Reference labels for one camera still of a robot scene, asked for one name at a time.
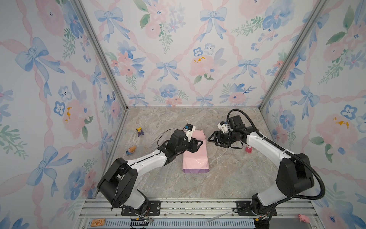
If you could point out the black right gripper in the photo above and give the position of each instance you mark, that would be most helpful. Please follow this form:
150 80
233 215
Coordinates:
219 139

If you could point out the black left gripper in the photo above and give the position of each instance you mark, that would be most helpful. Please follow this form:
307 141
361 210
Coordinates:
193 144

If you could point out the purple pink wrapping paper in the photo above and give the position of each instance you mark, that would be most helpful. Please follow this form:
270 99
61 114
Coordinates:
196 163

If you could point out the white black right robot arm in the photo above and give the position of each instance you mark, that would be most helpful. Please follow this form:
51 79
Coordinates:
293 175

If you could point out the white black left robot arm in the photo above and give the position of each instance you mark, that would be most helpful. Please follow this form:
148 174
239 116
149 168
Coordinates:
118 183

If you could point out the small red pink toy figure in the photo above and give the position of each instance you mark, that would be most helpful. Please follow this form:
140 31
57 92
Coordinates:
249 149

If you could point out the purple yellow toy figure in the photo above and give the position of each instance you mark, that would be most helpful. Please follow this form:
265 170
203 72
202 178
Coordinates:
139 131

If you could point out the orange blue toy figure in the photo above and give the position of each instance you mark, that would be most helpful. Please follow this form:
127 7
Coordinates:
131 150

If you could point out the pink pig toy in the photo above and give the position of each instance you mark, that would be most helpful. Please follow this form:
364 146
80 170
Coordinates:
304 218

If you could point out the orange tag label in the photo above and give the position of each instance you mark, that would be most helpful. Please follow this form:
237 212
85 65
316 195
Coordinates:
98 222

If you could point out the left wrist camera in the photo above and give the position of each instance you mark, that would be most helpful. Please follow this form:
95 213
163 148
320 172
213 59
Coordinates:
189 129

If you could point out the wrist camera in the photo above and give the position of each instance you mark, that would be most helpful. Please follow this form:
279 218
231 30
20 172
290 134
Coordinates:
189 129
234 123

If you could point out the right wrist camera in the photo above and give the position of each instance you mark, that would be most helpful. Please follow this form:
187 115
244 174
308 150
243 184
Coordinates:
234 123

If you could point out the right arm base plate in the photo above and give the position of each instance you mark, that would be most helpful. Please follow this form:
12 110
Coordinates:
247 208

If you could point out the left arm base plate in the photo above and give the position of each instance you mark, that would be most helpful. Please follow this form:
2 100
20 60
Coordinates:
148 208

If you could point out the aluminium front rail frame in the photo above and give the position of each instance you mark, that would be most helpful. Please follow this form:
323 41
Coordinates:
179 213

